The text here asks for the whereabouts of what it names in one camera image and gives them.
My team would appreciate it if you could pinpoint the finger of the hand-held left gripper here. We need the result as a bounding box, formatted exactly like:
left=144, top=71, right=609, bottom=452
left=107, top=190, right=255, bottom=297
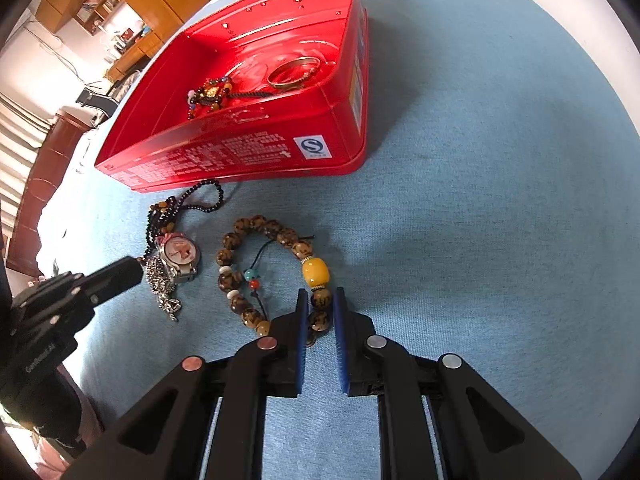
left=82, top=256, right=146, bottom=307

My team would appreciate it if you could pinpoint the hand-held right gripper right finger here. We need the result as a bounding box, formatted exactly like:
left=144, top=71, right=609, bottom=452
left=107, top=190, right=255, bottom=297
left=333, top=286, right=583, bottom=480

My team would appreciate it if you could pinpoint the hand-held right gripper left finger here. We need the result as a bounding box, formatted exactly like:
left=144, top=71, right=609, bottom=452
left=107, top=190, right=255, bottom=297
left=60, top=288, right=309, bottom=480

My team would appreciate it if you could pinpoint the silver metal wristwatch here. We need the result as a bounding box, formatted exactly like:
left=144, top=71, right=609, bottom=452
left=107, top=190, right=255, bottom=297
left=144, top=232, right=201, bottom=322

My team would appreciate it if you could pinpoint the brown wooden bead bracelet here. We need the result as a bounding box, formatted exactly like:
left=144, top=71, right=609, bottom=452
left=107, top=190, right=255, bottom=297
left=216, top=215, right=332, bottom=348

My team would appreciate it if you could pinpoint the black bead necklace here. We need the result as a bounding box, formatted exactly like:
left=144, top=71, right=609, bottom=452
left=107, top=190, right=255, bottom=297
left=145, top=178, right=224, bottom=261

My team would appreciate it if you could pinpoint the red tin box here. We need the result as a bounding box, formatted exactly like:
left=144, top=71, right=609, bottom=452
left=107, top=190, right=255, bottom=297
left=94, top=0, right=369, bottom=193

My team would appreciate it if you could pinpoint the dark multicolour bead bracelet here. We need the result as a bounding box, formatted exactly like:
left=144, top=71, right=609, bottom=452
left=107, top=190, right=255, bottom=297
left=187, top=76, right=233, bottom=121

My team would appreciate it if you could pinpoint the black cord with gold charm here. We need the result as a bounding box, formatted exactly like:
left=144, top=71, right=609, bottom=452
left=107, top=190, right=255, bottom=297
left=197, top=82, right=275, bottom=111

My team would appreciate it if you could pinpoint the large silver bangle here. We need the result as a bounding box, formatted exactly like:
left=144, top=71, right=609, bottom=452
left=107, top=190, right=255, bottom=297
left=266, top=57, right=322, bottom=92

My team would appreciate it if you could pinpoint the white bedding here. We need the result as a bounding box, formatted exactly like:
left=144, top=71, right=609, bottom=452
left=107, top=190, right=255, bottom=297
left=35, top=127, right=121, bottom=281

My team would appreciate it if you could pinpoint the dark wooden headboard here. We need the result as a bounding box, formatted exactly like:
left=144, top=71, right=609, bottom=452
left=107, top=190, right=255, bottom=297
left=6, top=106, right=91, bottom=278

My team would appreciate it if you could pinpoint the striped curtain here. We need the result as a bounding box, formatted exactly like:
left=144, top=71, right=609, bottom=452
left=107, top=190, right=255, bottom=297
left=0, top=95, right=56, bottom=241

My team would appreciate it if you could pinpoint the black chair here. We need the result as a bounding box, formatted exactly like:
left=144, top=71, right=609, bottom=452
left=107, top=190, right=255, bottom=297
left=76, top=80, right=138, bottom=121

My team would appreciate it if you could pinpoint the wooden desk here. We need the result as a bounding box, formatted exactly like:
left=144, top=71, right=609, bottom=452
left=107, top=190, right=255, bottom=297
left=102, top=35, right=166, bottom=83

